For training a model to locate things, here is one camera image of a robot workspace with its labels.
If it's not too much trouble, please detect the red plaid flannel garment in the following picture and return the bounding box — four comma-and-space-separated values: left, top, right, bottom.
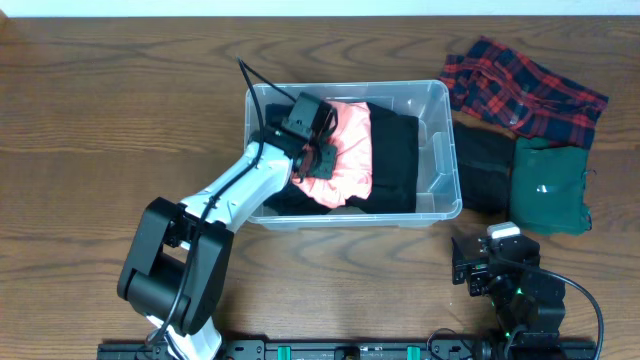
439, 37, 609, 150

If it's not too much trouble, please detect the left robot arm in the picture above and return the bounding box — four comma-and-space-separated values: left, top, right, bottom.
117, 93, 338, 359

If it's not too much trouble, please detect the black mounting rail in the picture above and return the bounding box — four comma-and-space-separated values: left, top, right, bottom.
97, 339, 599, 360

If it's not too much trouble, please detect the pink garment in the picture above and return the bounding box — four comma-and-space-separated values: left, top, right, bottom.
293, 101, 373, 209

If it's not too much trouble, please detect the clear plastic storage bin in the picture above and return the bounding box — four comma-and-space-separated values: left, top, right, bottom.
248, 80, 463, 231

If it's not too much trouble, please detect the large black garment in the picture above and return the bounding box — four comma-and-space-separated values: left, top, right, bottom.
265, 103, 419, 216

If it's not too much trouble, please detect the dark navy garment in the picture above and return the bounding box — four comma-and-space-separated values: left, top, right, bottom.
265, 104, 303, 153

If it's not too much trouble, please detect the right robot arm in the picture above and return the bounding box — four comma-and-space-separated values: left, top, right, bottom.
452, 235, 566, 348

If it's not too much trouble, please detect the green garment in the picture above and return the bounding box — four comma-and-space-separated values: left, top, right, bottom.
509, 138, 592, 235

